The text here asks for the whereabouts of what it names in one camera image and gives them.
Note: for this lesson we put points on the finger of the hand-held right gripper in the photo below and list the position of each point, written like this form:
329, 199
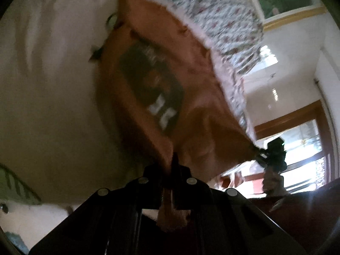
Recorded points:
258, 156

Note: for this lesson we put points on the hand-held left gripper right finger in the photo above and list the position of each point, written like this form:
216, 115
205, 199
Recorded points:
183, 186

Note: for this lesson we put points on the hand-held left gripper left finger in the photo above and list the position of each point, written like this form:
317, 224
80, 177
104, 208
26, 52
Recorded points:
148, 183

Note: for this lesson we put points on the orange t-shirt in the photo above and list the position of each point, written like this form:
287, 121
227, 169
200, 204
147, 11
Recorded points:
164, 90

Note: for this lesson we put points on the person's right hand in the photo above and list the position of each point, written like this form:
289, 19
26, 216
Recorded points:
273, 183

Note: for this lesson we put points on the wooden-framed window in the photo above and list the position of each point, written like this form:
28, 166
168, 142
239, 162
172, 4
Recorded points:
300, 148

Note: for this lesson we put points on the dark red cloth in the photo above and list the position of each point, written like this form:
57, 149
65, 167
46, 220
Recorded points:
305, 217

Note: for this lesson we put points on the green striped cloth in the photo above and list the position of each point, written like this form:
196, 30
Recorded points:
16, 184

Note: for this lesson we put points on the floral quilt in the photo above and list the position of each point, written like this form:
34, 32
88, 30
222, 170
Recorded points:
225, 18

